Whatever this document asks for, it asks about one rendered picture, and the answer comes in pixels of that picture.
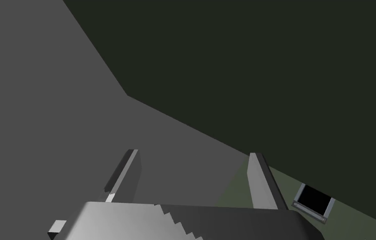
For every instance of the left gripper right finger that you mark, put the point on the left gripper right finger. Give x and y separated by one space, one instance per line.
262 186

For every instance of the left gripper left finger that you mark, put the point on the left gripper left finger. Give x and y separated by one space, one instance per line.
123 176

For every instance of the black screen with grey frame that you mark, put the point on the black screen with grey frame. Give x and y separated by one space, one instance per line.
314 200

